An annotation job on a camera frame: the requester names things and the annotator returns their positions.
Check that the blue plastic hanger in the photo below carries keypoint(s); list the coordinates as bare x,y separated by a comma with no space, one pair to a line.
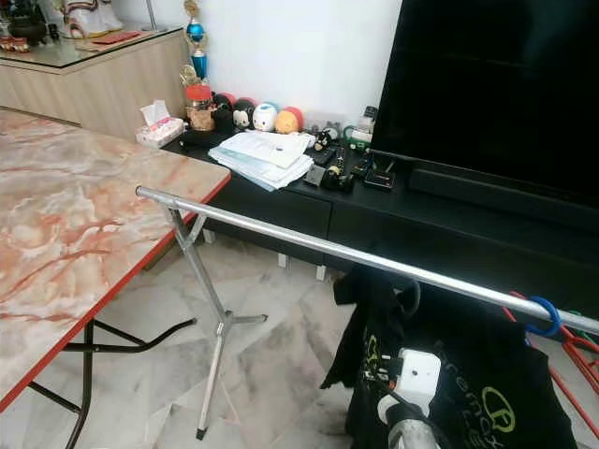
544,299

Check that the black remote control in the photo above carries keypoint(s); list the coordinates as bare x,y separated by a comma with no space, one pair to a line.
325,155

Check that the stack of white papers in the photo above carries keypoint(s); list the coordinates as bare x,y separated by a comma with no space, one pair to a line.
262,152

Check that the black soundbar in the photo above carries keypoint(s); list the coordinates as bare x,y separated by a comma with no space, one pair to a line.
496,198

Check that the small black digital clock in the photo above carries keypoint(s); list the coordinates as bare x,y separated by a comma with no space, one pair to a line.
379,175

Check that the red envelope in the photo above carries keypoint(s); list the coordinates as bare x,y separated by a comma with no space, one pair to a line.
117,37

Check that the black TV console cabinet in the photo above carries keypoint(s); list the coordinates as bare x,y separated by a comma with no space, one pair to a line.
412,220

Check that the silver metal clothes rack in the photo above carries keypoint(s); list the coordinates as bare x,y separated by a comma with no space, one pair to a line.
337,251

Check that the light wooden sideboard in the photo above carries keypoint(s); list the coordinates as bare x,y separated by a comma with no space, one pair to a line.
94,89

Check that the dark bronze incense burner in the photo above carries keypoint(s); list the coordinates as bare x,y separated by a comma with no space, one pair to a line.
30,28

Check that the red black plush toy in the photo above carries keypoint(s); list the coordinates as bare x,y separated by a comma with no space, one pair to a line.
222,108

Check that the black flat television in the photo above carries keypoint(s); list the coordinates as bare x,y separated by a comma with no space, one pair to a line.
496,84

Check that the white pink tissue box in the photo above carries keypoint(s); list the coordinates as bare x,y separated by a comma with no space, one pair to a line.
159,134

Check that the white gold porcelain statue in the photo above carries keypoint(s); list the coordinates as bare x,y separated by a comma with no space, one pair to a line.
94,17

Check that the black T-shirt green logo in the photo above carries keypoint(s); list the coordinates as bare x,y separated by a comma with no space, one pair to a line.
459,374

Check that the white round plush toy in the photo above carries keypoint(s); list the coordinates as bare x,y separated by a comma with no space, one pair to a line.
264,117

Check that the blue gold trophy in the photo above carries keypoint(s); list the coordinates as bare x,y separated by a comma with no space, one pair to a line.
196,36

